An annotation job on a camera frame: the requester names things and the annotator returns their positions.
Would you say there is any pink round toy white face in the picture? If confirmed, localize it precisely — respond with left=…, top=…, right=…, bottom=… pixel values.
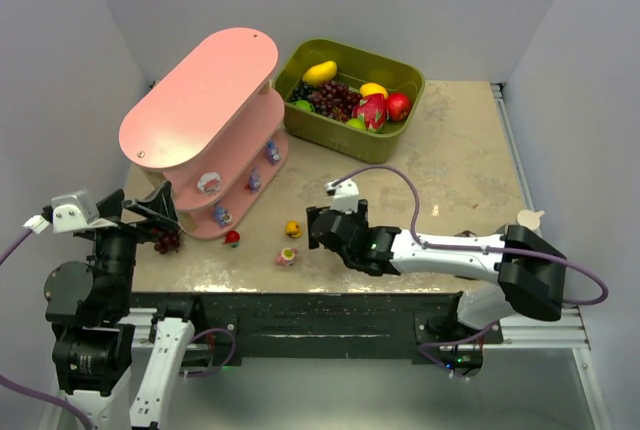
left=197, top=172, right=222, bottom=195

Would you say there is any purple bunny toy with strawberry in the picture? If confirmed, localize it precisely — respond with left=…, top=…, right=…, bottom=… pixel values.
left=212, top=204, right=233, bottom=228

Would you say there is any purple bunny toy blue bow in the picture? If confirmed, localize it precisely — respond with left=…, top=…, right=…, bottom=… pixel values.
left=265, top=140, right=281, bottom=166

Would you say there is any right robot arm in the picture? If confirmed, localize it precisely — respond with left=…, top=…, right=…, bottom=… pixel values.
left=306, top=199, right=567, bottom=330

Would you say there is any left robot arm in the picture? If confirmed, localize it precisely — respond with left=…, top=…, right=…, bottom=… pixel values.
left=44, top=181, right=204, bottom=429

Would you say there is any pink three-tier wooden shelf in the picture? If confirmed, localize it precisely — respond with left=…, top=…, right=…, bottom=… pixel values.
left=119, top=27, right=289, bottom=240

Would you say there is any yellow duck toy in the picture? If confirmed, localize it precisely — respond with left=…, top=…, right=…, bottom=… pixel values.
left=285, top=220, right=303, bottom=238

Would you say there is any red grape bunch on table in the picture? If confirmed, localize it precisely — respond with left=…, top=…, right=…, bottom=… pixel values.
left=154, top=230, right=181, bottom=254

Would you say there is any pink toy with green center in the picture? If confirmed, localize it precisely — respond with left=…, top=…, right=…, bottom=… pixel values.
left=275, top=247, right=298, bottom=267

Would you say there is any red strawberry toy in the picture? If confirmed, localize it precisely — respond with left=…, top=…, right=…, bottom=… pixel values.
left=223, top=230, right=241, bottom=248

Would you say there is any green toy pear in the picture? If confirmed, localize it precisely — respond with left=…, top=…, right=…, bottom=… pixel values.
left=346, top=118, right=367, bottom=131

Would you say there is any green toy lime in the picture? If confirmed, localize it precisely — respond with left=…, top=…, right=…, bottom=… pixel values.
left=294, top=100, right=315, bottom=113

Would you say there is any dark red grape bunch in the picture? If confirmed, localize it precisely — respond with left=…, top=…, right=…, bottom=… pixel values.
left=308, top=81, right=361, bottom=123

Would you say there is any olive green plastic bin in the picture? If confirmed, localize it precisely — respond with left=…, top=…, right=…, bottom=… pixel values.
left=273, top=38, right=425, bottom=164

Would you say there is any brown snack wrapper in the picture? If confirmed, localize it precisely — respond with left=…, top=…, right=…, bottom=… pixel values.
left=455, top=230, right=478, bottom=238

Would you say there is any pink toy dragon fruit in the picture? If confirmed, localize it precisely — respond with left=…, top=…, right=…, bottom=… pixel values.
left=352, top=93, right=387, bottom=133

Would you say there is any black grape bunch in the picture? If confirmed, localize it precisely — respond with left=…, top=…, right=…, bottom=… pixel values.
left=289, top=82, right=316, bottom=103

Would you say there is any yellow toy lemon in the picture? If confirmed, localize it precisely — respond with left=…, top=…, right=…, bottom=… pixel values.
left=359, top=82, right=388, bottom=99

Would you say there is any yellow toy mango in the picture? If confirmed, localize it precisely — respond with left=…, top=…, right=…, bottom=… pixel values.
left=302, top=60, right=338, bottom=87

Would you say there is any red toy apple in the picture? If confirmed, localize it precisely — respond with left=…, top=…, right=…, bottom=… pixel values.
left=386, top=92, right=412, bottom=122

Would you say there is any green sauce squeeze bottle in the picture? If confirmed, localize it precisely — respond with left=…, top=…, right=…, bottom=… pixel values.
left=516, top=209, right=545, bottom=232

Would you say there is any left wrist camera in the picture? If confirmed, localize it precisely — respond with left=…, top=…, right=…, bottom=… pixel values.
left=22, top=189, right=101, bottom=234

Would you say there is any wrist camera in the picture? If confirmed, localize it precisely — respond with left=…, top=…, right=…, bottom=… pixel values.
left=22, top=189, right=101, bottom=234
left=325, top=179, right=360, bottom=214

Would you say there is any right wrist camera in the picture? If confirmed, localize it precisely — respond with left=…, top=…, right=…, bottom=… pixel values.
left=325, top=179, right=360, bottom=214

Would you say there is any black table frame rail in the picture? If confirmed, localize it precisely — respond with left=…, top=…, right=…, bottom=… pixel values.
left=119, top=292, right=591, bottom=369

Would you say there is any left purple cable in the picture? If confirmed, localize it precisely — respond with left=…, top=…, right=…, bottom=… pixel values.
left=0, top=227, right=96, bottom=430

